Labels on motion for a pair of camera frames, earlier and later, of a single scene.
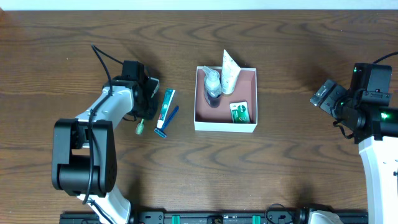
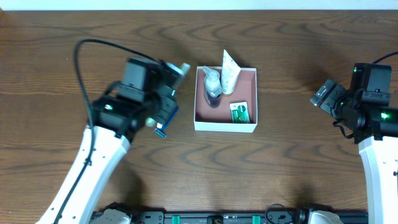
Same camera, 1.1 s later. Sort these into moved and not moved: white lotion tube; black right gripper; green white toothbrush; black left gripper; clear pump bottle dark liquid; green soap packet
Moved: green white toothbrush; black left gripper
Not moved: black right gripper; white lotion tube; green soap packet; clear pump bottle dark liquid
